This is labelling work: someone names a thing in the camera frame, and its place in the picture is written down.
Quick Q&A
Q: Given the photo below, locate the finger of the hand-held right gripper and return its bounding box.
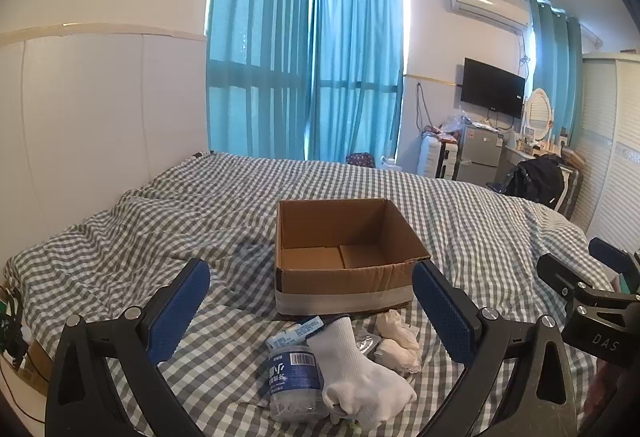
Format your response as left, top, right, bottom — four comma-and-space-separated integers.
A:
537, 253, 613, 304
588, 237, 640, 276

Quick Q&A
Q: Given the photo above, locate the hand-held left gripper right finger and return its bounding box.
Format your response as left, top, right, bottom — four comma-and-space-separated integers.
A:
411, 259, 586, 437

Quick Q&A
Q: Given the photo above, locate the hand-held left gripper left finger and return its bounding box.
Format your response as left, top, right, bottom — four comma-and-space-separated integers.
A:
45, 258, 212, 437

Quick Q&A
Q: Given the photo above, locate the silver blister pack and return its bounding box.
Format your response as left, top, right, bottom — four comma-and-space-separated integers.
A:
352, 332, 384, 358

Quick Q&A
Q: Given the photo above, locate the brown cardboard box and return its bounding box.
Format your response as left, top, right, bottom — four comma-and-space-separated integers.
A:
274, 198, 432, 317

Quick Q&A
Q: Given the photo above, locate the white sock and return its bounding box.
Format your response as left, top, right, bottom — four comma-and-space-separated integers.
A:
306, 315, 417, 430

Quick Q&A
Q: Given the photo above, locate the light blue small packet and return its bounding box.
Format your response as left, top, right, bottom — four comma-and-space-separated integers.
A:
265, 315, 326, 350

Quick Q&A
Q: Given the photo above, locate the clear blue-label water bottle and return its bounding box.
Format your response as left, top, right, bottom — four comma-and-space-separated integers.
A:
267, 342, 323, 422

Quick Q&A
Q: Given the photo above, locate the black backpack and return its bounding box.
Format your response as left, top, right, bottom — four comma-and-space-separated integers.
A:
502, 156, 566, 210

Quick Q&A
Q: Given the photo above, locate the grey checkered blanket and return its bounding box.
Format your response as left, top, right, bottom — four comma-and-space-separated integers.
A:
4, 152, 616, 437

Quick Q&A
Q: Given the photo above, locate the white louvred wardrobe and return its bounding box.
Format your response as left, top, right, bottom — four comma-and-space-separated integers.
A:
570, 51, 640, 258

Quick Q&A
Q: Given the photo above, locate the white dressing table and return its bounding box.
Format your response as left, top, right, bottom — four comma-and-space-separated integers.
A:
502, 142, 583, 218

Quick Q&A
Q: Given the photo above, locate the grey small fridge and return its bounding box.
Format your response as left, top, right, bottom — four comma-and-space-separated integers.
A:
457, 122, 503, 185

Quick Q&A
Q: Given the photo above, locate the white ribbed suitcase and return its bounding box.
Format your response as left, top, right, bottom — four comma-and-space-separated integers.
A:
417, 136, 461, 179

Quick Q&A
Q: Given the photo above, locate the white oval mirror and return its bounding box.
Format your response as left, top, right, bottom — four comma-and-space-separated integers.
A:
522, 88, 556, 140

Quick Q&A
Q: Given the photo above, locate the clear plastic bag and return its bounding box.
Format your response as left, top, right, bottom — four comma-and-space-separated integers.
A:
442, 110, 473, 135

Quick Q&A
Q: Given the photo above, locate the narrow teal curtain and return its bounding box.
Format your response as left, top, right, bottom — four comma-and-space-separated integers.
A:
530, 0, 583, 148

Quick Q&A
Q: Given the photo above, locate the white padded headboard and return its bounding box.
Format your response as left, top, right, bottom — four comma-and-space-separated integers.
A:
0, 24, 208, 268

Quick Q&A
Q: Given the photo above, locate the medium teal curtain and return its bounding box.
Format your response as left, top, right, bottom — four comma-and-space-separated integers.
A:
307, 0, 405, 164

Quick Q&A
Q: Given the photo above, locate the wide teal curtain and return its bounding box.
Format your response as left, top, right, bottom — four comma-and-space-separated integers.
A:
206, 0, 313, 161

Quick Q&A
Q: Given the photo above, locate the white air conditioner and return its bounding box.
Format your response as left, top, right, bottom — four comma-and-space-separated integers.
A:
448, 0, 531, 35

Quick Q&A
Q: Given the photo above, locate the black wall television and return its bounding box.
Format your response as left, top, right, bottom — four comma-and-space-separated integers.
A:
460, 58, 526, 119

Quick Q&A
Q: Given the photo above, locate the black wall cable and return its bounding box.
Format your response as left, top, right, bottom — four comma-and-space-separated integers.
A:
416, 82, 436, 133

